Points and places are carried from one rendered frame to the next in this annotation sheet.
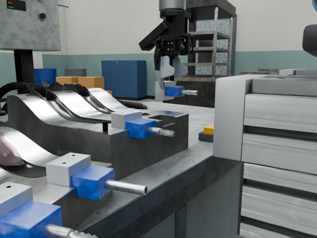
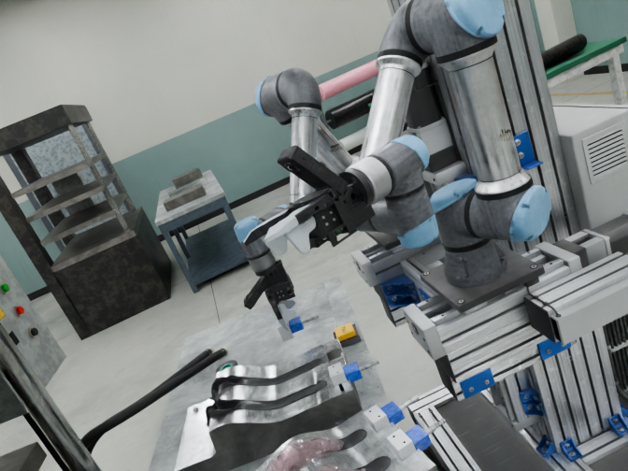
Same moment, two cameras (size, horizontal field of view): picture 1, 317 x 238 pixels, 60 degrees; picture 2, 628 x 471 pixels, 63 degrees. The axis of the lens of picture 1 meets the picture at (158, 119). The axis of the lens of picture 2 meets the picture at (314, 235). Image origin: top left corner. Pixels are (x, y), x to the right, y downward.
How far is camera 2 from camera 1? 1.04 m
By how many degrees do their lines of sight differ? 35
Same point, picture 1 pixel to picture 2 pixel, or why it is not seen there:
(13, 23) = not seen: hidden behind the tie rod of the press
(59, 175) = (383, 422)
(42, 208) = (415, 430)
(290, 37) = (180, 112)
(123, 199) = not seen: hidden behind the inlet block
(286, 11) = (153, 78)
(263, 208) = (461, 365)
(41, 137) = (276, 435)
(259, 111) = (445, 333)
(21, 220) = (420, 436)
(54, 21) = (42, 326)
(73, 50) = not seen: outside the picture
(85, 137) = (330, 405)
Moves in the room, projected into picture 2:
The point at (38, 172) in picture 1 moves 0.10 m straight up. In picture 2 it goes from (354, 437) to (338, 404)
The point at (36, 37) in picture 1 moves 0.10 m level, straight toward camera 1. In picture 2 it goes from (43, 363) to (64, 362)
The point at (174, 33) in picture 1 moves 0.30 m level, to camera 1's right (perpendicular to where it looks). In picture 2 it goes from (278, 282) to (341, 234)
